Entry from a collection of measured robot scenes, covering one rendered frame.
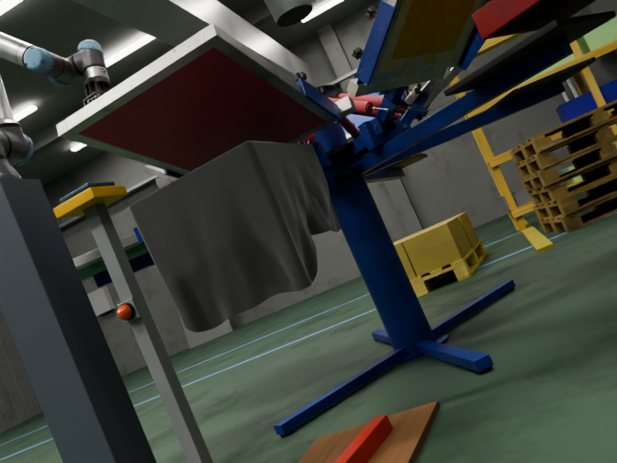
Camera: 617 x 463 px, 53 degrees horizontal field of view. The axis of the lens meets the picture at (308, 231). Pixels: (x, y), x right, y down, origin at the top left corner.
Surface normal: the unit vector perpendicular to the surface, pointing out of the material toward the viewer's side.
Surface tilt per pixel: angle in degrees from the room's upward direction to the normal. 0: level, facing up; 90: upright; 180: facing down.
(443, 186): 90
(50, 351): 90
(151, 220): 93
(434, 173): 90
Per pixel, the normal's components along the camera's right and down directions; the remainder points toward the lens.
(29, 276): -0.28, 0.07
